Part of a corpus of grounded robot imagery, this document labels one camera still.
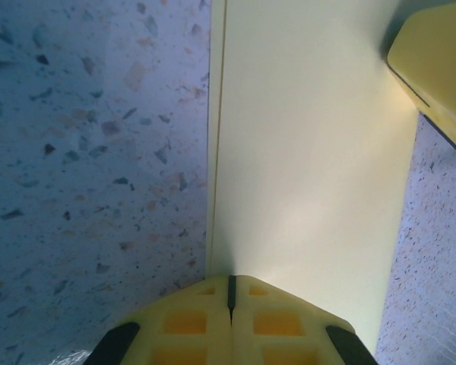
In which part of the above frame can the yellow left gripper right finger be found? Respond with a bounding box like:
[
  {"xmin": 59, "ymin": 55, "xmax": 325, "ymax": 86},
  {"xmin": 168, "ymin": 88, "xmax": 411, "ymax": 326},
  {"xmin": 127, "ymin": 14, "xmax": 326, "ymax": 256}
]
[{"xmin": 230, "ymin": 274, "xmax": 380, "ymax": 365}]

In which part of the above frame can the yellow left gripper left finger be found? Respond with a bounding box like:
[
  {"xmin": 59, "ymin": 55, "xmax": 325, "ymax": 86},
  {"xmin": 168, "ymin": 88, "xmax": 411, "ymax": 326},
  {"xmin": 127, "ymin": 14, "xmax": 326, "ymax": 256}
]
[{"xmin": 86, "ymin": 275, "xmax": 233, "ymax": 365}]

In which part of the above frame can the yellow cloth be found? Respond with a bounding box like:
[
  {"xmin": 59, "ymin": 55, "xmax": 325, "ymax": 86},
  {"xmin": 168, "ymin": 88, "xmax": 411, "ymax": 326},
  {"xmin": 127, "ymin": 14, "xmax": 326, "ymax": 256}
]
[{"xmin": 204, "ymin": 0, "xmax": 420, "ymax": 357}]

